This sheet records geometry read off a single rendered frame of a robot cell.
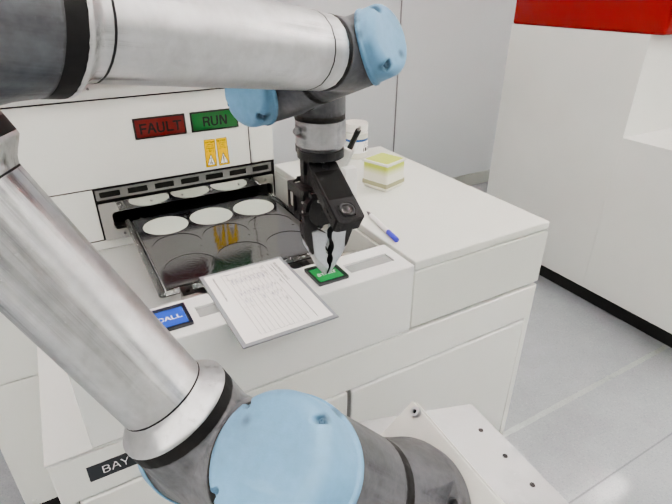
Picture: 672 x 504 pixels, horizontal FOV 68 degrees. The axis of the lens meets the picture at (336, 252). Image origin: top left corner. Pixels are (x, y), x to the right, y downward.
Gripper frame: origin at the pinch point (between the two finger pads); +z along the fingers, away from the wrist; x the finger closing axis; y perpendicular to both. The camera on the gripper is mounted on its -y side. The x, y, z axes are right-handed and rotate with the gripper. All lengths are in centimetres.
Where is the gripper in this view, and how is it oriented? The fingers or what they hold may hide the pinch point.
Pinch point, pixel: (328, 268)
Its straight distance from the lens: 82.8
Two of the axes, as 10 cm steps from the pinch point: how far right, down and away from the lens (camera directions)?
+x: -8.7, 2.4, -4.4
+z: 0.0, 8.8, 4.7
